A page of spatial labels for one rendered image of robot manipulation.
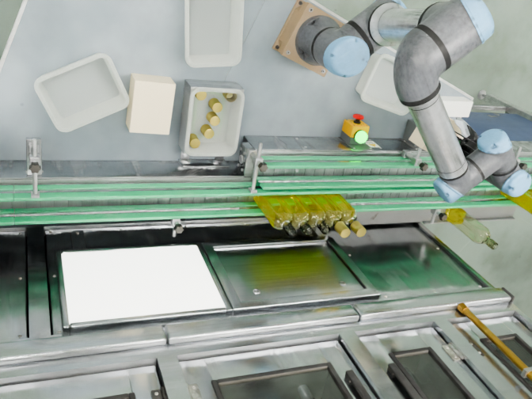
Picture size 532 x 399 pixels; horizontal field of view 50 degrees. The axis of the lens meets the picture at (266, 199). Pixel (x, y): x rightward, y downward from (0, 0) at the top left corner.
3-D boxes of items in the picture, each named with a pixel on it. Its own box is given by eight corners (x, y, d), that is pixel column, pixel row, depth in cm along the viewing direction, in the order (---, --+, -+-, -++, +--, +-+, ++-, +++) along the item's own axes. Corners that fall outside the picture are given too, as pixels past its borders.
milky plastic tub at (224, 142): (177, 145, 185) (184, 156, 178) (184, 78, 175) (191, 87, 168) (228, 146, 192) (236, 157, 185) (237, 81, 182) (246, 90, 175)
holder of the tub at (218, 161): (176, 159, 188) (182, 169, 182) (184, 78, 176) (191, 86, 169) (226, 159, 195) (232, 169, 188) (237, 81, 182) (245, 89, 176)
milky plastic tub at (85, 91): (29, 72, 160) (29, 81, 153) (104, 43, 163) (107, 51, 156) (58, 124, 170) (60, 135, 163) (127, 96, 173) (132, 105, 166)
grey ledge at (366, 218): (305, 214, 214) (318, 229, 205) (310, 193, 210) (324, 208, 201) (497, 207, 251) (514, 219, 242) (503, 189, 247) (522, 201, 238)
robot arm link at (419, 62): (393, 69, 115) (458, 214, 145) (436, 36, 115) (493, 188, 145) (364, 52, 124) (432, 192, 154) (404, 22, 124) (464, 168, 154)
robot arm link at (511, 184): (530, 165, 146) (537, 187, 151) (500, 149, 155) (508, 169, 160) (505, 184, 146) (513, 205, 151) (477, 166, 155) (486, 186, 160)
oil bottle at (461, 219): (442, 218, 228) (486, 253, 207) (446, 205, 225) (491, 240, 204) (454, 217, 230) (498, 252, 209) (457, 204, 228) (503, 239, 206)
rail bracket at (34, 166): (24, 169, 168) (25, 206, 150) (24, 115, 160) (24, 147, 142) (42, 169, 170) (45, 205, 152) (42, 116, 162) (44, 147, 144)
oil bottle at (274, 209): (252, 199, 191) (275, 233, 173) (255, 185, 188) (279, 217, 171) (267, 199, 193) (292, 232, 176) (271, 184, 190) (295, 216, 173)
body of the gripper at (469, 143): (453, 128, 167) (480, 144, 157) (471, 138, 171) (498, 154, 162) (438, 150, 169) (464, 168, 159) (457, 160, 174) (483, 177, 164)
